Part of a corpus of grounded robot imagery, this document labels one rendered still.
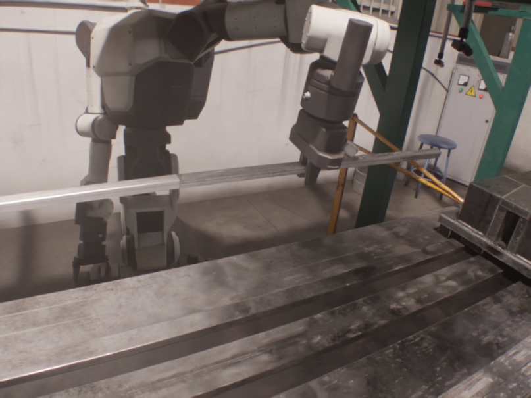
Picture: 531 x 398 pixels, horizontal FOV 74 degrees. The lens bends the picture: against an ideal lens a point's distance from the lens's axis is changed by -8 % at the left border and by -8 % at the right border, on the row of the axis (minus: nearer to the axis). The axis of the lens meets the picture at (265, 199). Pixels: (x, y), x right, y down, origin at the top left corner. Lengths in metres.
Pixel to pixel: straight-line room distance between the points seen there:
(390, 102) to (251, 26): 0.73
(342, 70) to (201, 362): 0.44
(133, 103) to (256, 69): 1.47
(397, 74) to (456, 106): 2.08
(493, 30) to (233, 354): 3.59
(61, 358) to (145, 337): 0.11
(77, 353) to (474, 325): 0.61
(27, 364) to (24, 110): 1.74
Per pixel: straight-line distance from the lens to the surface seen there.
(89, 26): 1.28
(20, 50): 2.15
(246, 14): 0.90
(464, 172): 3.55
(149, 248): 1.30
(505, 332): 0.74
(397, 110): 1.45
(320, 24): 0.57
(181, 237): 1.84
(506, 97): 2.13
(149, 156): 1.10
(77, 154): 2.26
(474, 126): 3.46
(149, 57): 1.01
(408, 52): 1.43
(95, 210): 1.30
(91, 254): 1.37
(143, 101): 1.04
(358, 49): 0.55
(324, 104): 0.59
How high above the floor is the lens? 1.16
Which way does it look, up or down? 26 degrees down
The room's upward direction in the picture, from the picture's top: 6 degrees clockwise
